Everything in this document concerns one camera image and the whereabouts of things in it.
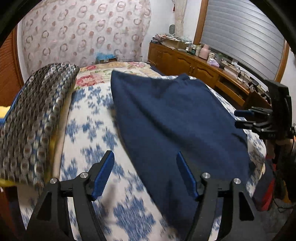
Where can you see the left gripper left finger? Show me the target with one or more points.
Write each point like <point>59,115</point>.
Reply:
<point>50,218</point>

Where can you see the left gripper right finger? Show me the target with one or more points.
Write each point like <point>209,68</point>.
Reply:
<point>239,217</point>

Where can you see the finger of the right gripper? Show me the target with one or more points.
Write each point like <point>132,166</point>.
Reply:
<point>252,125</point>
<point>253,112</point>

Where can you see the navy printed t-shirt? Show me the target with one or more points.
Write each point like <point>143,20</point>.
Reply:
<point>157,118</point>

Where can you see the person's right hand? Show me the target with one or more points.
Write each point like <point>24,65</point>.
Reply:
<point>278,149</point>

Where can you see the wooden sideboard cabinet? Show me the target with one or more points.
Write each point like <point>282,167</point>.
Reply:
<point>173,62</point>

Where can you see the purple tissue pack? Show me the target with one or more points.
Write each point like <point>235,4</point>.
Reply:
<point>213,62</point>

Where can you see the green cap bottle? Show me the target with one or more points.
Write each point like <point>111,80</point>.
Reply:
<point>219,57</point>

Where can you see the pink thermos bottle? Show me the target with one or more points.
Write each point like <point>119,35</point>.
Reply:
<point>204,52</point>

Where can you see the blue floral white sheet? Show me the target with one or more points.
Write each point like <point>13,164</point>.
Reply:
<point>132,219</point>

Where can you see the grey window blind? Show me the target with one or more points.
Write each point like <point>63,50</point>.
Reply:
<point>242,31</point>

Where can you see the cardboard box with clutter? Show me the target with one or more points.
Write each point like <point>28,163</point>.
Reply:
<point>171,42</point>

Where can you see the small round fan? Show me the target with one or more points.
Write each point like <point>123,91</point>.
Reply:
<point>172,29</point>

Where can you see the yellow plush toy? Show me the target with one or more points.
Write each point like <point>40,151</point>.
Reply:
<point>4,111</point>

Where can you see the beige tied window curtain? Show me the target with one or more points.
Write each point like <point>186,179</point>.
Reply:
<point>180,9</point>

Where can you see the louvered wooden wardrobe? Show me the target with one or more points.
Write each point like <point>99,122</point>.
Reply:
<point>11,80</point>

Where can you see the floral beige bedspread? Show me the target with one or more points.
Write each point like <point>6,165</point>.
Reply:
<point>101,73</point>

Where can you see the blue item box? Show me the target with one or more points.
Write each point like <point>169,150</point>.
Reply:
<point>105,58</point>

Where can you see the circle-patterned sheer curtain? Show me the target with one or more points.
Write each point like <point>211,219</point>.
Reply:
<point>79,31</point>

